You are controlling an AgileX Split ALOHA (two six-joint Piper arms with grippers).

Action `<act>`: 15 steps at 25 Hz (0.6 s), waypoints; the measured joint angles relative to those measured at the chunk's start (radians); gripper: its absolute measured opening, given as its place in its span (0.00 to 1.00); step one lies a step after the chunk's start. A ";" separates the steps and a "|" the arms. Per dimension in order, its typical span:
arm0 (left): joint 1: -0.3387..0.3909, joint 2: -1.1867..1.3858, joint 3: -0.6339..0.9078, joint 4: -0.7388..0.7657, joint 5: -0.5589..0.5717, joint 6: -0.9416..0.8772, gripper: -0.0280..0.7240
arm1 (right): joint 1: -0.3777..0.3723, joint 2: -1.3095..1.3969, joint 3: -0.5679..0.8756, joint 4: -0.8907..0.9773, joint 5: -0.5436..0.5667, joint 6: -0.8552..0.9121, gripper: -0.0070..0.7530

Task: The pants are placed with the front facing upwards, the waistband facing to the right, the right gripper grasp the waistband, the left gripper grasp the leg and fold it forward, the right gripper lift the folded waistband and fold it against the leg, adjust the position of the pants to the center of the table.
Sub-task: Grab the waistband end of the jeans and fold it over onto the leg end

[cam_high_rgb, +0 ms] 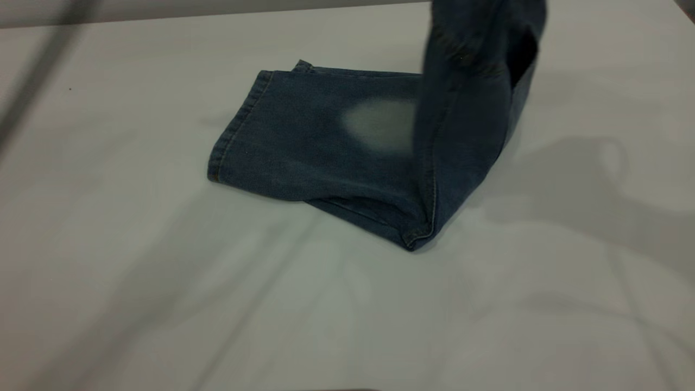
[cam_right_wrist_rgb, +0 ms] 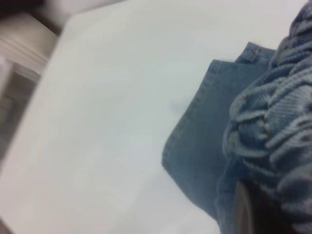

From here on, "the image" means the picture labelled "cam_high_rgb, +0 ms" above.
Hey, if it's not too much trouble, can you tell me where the blue denim kids pants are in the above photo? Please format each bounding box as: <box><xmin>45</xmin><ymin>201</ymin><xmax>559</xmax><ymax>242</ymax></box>
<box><xmin>206</xmin><ymin>0</ymin><xmax>548</xmax><ymax>253</ymax></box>

